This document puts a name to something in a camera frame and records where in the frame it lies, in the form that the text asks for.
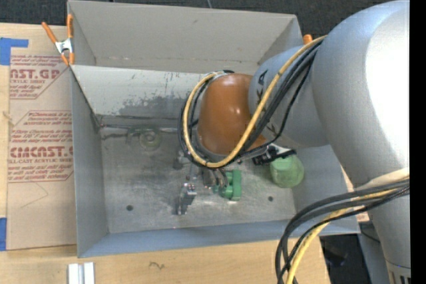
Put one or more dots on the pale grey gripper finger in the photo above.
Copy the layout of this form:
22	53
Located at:
191	191
181	201

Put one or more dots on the clear glass round thing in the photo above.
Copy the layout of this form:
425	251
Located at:
150	139

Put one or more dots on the grey metal bin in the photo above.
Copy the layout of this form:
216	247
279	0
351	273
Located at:
139	183

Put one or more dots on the black cylinder on white bracket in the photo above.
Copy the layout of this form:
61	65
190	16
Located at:
271	154

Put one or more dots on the pale green cup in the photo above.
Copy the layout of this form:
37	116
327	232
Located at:
288	173

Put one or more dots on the brown cardboard board red print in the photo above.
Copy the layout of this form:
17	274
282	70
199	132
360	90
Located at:
40	143

